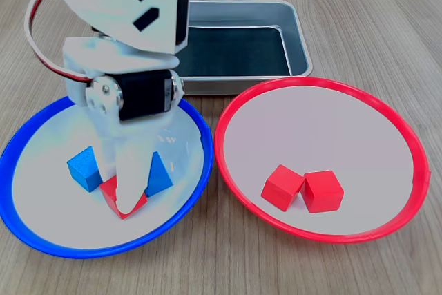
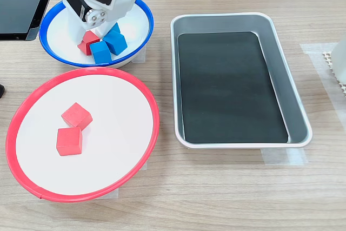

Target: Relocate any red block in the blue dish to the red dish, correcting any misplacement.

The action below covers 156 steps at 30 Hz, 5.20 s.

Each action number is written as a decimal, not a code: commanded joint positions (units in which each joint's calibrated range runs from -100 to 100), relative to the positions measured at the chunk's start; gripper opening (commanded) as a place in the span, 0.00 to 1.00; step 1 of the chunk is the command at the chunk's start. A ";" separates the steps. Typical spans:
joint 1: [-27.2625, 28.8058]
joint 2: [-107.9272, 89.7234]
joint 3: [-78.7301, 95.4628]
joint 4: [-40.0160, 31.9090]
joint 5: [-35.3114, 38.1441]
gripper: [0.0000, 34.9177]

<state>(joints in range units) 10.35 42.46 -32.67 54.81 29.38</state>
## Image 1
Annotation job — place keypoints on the black tray mat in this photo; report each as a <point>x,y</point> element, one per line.
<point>235,53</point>

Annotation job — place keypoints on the steel tray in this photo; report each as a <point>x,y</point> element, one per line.
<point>297,32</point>

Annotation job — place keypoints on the red-rimmed white plate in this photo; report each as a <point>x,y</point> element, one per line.
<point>310,129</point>

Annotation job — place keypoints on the blue cube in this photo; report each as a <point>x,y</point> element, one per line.
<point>83,167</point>
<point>160,181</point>

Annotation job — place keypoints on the red cube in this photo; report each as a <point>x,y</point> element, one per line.
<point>281,188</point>
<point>108,191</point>
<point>323,191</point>

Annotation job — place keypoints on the blue-rimmed white plate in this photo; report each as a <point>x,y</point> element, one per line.
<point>52,215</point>

